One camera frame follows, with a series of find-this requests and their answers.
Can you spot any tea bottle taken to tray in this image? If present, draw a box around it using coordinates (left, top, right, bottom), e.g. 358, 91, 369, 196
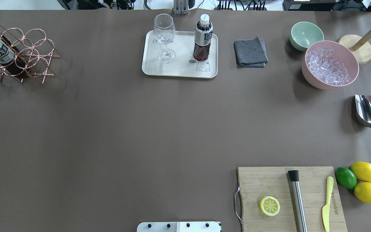
193, 14, 213, 62

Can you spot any copper wire bottle basket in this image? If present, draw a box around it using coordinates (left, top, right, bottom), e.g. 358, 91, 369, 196
0, 24, 61, 84

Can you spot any tea bottle middle basket slot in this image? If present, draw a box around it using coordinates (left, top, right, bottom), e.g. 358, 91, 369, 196
0, 40, 28, 79

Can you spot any cream rabbit tray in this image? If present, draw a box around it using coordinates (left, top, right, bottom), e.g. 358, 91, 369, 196
141, 30, 218, 78

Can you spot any clear wine glass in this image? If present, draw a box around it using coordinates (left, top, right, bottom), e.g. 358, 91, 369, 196
154, 13, 176, 63

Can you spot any grey folded cloth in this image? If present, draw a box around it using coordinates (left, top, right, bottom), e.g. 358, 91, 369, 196
233, 36, 269, 68

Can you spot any half lemon slice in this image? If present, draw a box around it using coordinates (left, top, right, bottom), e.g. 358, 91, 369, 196
259, 196, 280, 216

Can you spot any steel muddler with black tip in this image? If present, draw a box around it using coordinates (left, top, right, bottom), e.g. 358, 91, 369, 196
288, 170, 308, 232

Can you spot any bamboo cutting board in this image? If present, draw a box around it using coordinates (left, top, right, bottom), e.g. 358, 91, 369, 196
237, 166, 335, 232

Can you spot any green bowl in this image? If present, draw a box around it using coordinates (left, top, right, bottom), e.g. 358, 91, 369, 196
290, 22, 324, 52

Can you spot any pink bowl of ice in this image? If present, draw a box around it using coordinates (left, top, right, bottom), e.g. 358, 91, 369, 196
301, 41, 359, 90

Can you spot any yellow plastic knife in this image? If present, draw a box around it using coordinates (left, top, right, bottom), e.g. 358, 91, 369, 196
321, 176, 334, 232

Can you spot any green lime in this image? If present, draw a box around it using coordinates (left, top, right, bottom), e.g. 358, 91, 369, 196
335, 167, 357, 189

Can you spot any upper whole yellow lemon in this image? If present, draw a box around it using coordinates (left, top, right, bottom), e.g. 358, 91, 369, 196
349, 161, 371, 182

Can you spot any whole yellow lemon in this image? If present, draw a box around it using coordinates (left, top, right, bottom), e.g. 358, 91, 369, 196
349, 161, 371, 182
354, 182, 371, 204

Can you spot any wooden stand with round base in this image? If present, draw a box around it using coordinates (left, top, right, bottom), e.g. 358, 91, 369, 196
338, 30, 371, 65

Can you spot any lower whole yellow lemon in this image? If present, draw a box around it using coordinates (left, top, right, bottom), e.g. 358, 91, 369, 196
354, 182, 371, 204

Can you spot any aluminium frame post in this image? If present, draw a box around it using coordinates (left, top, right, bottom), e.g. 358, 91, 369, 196
172, 0, 189, 15

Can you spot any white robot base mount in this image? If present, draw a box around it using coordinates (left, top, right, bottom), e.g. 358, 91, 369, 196
137, 221, 222, 232

